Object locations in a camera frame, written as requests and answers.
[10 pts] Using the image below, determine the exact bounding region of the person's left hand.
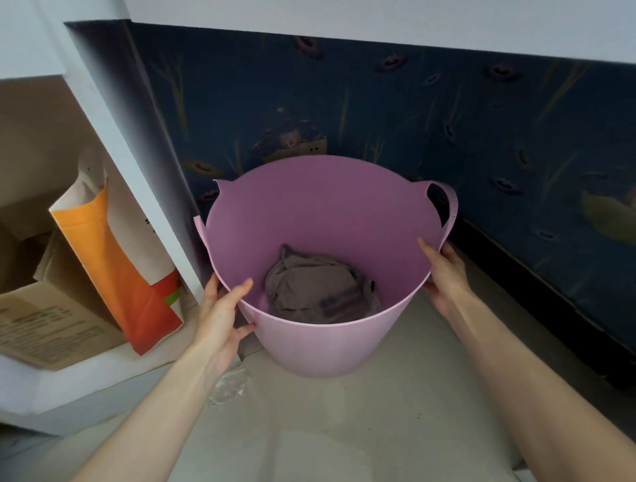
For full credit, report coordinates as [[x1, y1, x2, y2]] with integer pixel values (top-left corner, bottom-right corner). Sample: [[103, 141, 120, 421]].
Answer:
[[191, 271, 257, 370]]

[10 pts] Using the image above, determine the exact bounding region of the person's right hand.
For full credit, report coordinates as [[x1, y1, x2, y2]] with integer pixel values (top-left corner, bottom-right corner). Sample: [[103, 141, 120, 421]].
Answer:
[[418, 237, 473, 323]]

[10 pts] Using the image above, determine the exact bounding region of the pink plastic tub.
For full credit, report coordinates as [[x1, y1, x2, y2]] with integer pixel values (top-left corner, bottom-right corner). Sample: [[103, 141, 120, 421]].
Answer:
[[193, 155, 458, 379]]

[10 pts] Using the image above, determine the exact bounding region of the person's left forearm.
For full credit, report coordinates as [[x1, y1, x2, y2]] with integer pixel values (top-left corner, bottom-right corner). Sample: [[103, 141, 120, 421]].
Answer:
[[70, 343, 234, 482]]

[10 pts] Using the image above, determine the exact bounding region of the person's right forearm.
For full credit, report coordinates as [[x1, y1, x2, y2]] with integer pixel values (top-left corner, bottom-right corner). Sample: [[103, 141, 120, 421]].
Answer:
[[442, 290, 636, 482]]

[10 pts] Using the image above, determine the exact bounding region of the grey cloth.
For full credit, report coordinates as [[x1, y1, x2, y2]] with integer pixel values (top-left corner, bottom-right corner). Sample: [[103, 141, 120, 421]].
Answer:
[[264, 243, 382, 324]]

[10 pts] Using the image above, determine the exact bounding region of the clear plastic wrapper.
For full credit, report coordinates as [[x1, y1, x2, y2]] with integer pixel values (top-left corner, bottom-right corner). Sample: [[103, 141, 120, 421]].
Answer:
[[208, 366, 251, 408]]

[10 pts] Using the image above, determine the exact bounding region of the orange and white paper bag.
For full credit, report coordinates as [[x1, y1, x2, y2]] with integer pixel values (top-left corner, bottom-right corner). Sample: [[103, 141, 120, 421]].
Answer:
[[49, 147, 186, 357]]

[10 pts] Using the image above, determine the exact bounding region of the white shelf unit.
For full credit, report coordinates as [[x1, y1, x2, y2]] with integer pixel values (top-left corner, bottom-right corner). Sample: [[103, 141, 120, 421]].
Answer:
[[0, 0, 249, 438]]

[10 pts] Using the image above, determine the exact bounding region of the brown cardboard box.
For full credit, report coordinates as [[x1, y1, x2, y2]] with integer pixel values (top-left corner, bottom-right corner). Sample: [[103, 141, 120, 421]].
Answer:
[[0, 196, 127, 372]]

